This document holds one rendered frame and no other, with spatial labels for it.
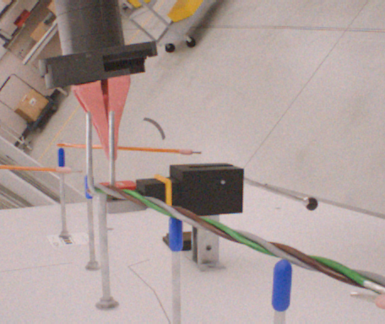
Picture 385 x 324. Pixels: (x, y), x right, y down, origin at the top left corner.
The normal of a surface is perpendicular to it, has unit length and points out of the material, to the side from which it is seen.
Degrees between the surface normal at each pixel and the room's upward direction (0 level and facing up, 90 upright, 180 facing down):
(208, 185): 82
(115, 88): 98
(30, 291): 53
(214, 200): 82
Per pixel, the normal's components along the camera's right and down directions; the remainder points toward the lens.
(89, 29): 0.12, 0.19
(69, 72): 0.33, 0.15
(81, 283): 0.01, -0.99
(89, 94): 0.37, 0.49
